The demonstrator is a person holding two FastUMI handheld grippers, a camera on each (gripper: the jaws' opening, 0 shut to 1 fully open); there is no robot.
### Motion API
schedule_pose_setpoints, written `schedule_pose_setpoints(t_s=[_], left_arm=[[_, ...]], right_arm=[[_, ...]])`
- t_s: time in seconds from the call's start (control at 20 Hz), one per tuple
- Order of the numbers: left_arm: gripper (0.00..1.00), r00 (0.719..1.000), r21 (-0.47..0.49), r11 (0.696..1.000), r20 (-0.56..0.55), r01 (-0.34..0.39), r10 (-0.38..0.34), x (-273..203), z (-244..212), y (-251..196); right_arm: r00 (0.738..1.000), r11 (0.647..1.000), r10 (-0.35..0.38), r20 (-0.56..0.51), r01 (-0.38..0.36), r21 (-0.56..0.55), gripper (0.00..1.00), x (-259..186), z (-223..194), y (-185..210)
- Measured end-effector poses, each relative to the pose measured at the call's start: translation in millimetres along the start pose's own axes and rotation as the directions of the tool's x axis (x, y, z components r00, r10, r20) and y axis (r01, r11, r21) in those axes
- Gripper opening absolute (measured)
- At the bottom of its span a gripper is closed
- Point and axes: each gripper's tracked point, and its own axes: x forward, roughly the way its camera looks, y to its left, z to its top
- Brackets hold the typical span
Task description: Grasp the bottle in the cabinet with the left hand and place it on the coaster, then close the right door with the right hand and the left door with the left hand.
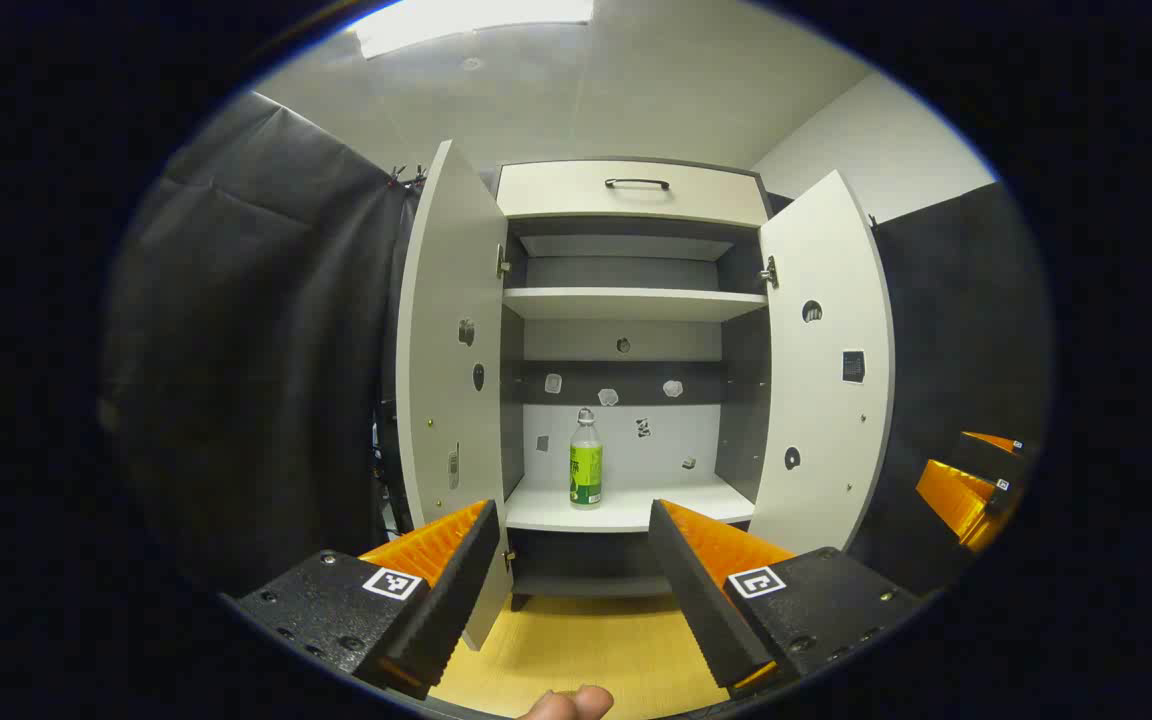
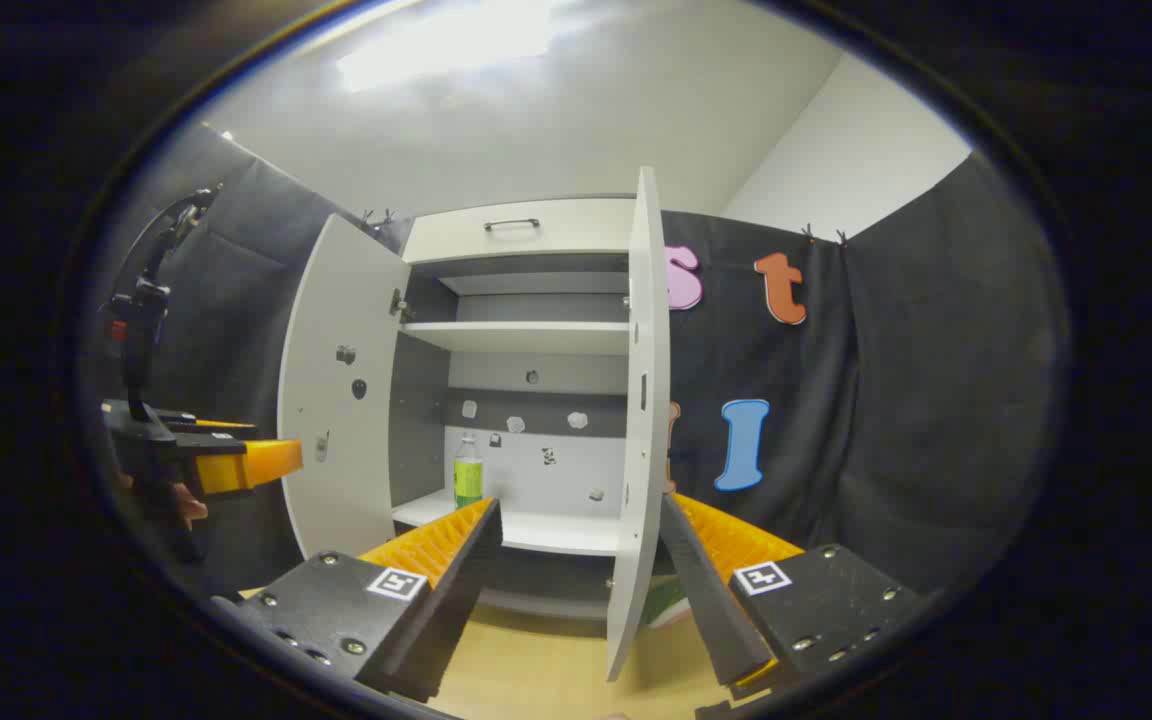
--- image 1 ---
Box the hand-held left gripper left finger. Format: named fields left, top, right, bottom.
left=236, top=498, right=502, bottom=701

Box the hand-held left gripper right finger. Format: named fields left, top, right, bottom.
left=648, top=498, right=922, bottom=701

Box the white and grey cabinet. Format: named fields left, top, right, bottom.
left=396, top=140, right=897, bottom=651

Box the white cabinet door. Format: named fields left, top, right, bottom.
left=746, top=170, right=897, bottom=556
left=396, top=140, right=512, bottom=651

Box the green label plastic bottle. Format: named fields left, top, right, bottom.
left=568, top=407, right=604, bottom=509

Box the white inner cabinet shelf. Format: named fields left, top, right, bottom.
left=502, top=287, right=769, bottom=323

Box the white cabinet drawer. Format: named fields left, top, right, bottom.
left=494, top=158, right=772, bottom=229

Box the black backdrop cloth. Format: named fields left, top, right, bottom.
left=99, top=90, right=1055, bottom=606

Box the ceiling light panel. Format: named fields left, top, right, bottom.
left=351, top=0, right=597, bottom=59

